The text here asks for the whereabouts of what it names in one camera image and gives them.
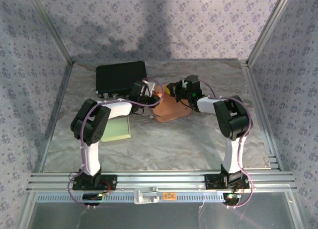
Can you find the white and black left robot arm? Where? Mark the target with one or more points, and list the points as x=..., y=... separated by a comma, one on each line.
x=119, y=109

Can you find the aluminium front frame rail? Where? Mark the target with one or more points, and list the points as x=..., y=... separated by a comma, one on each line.
x=161, y=180

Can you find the left control board green light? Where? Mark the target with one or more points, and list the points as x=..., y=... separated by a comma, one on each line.
x=92, y=196

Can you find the control board green light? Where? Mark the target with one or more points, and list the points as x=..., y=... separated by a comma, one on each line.
x=231, y=198
x=92, y=196

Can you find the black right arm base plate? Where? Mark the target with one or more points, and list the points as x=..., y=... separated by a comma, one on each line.
x=211, y=181

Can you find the aluminium right frame post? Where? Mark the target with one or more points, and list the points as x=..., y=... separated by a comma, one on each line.
x=268, y=27

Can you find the orange label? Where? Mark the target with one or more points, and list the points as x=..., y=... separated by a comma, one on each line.
x=169, y=196

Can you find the aluminium left frame post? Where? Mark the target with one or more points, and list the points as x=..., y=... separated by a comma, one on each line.
x=51, y=27

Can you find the right control board green light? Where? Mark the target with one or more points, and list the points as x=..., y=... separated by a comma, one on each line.
x=231, y=198

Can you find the aluminium right side rail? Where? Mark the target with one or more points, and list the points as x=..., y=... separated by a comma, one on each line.
x=254, y=90

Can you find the aluminium left side rail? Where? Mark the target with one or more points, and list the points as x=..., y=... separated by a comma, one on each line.
x=59, y=107

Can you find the black hard case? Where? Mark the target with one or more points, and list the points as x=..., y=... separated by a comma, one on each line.
x=116, y=75

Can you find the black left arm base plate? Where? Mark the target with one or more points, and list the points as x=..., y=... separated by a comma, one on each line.
x=109, y=181

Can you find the aluminium frame post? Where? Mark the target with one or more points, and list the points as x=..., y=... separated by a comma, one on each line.
x=268, y=27
x=51, y=27

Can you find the orange cardboard box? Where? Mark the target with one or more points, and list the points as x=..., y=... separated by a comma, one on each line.
x=171, y=112

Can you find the light green paper box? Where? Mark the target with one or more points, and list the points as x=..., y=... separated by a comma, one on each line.
x=116, y=129

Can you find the grey metal sheet panel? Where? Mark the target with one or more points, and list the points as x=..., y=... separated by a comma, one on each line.
x=161, y=216

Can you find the white plastic bracket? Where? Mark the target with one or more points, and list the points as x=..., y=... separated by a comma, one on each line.
x=145, y=196

